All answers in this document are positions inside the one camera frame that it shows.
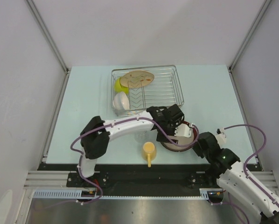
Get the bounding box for white bowl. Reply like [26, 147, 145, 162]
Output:
[112, 91, 130, 111]

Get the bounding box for metal wire dish rack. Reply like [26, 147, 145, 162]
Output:
[111, 65, 184, 116]

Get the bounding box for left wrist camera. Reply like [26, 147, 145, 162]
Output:
[174, 123, 194, 138]

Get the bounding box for white cable duct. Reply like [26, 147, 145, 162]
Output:
[33, 189, 223, 200]

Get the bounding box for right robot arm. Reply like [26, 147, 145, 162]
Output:
[192, 132, 279, 224]

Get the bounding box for lime green bowl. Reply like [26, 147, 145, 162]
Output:
[114, 77, 129, 95]

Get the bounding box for clear glass tumbler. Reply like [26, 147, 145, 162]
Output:
[134, 131, 147, 143]

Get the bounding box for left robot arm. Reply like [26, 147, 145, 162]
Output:
[77, 104, 184, 187]

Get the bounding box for yellow mug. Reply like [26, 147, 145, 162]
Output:
[141, 142, 157, 168]

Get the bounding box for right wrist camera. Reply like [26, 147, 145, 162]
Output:
[216, 128, 227, 145]

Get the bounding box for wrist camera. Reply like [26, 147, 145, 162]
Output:
[174, 123, 194, 138]
[216, 128, 227, 145]

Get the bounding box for aluminium frame rail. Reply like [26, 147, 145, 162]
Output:
[22, 170, 71, 190]

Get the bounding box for beige bird plate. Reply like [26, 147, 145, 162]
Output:
[119, 70, 154, 88]

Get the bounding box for brown rimmed plate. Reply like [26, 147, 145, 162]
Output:
[161, 121, 197, 152]

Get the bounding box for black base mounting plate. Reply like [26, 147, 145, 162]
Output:
[38, 163, 222, 197]

